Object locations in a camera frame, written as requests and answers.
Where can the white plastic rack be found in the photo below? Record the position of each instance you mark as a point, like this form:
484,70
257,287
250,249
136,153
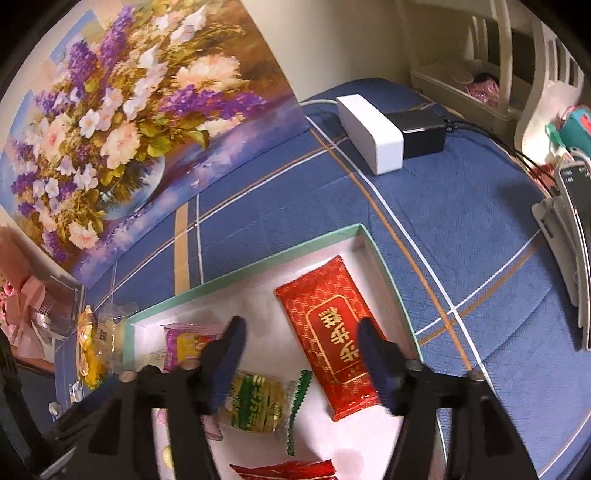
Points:
443,76

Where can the pink purple snack packet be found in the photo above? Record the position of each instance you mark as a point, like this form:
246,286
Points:
184,346

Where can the teal toy clutter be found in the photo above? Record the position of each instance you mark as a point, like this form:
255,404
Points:
577,124

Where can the yellow snack bag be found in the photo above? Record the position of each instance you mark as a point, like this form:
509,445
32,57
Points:
92,369

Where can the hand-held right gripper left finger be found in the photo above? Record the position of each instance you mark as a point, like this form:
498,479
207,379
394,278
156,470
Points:
228,364

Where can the pink flower bouquet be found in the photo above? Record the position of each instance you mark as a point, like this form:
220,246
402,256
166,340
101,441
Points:
27,304

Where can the floral painting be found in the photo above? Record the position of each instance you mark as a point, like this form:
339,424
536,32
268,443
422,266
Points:
138,115

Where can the teal shallow box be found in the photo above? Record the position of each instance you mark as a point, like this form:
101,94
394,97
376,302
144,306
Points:
258,314

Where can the red patterned snack packet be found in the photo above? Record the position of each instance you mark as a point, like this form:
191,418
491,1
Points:
323,323

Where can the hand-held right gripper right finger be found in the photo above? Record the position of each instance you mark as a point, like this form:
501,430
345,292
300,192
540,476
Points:
378,369

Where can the black power adapter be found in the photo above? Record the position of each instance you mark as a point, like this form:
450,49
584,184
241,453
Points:
420,131

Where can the red orange snack packet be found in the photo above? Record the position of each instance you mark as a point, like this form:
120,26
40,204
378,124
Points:
286,470

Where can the white rectangular device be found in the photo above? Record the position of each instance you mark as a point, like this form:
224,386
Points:
369,129

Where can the green yellow cracker packet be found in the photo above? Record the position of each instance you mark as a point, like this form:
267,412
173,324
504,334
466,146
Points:
258,401

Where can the white lattice chair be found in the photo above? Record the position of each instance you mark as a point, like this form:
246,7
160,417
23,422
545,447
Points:
531,124

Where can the clear packet round pastry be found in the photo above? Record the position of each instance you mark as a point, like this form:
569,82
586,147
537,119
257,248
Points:
111,337

